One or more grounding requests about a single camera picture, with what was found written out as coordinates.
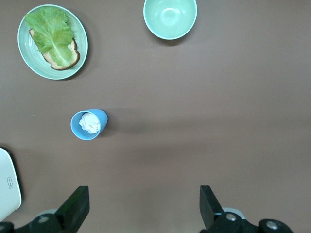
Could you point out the white paper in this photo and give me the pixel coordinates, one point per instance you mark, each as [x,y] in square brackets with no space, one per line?
[90,123]

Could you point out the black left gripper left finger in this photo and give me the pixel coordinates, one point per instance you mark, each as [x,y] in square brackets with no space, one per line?
[73,211]

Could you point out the short blue cup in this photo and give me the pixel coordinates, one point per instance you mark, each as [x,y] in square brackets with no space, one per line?
[103,119]

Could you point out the green lettuce leaf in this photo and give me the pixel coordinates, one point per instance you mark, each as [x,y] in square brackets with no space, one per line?
[51,31]

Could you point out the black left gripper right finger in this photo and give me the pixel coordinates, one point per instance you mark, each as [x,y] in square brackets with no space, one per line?
[211,211]

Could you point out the white toaster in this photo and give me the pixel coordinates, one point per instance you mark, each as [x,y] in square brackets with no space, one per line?
[8,179]

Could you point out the mint green plate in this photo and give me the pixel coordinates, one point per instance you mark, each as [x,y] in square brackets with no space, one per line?
[29,63]

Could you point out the mint green bowl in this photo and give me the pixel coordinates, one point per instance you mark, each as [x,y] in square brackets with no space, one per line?
[170,17]

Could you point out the bread slice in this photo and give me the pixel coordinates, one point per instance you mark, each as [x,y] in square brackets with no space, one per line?
[73,57]

